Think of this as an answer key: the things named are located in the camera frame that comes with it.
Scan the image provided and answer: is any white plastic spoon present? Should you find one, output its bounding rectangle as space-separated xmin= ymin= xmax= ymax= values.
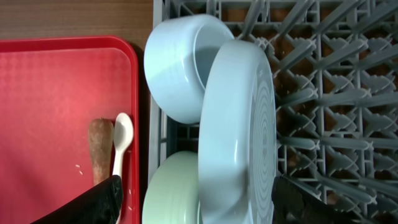
xmin=111 ymin=112 xmax=134 ymax=224

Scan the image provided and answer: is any large light blue plate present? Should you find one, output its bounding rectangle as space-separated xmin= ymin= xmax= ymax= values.
xmin=198 ymin=40 xmax=277 ymax=223

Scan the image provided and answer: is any small light blue bowl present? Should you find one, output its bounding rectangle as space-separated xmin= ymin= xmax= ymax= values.
xmin=144 ymin=14 xmax=234 ymax=124

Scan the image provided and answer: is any red serving tray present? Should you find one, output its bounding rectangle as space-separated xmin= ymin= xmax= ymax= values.
xmin=1 ymin=36 xmax=139 ymax=223

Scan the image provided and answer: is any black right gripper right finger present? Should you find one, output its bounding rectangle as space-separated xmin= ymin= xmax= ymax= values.
xmin=272 ymin=175 xmax=355 ymax=224

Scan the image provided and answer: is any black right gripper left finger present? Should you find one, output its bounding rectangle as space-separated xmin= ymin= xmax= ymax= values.
xmin=34 ymin=175 xmax=124 ymax=224

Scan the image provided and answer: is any light green bowl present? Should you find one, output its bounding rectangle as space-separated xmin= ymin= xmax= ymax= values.
xmin=142 ymin=151 xmax=203 ymax=224

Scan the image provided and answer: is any grey dishwasher rack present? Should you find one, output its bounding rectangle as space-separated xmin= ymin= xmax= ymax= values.
xmin=153 ymin=0 xmax=397 ymax=223

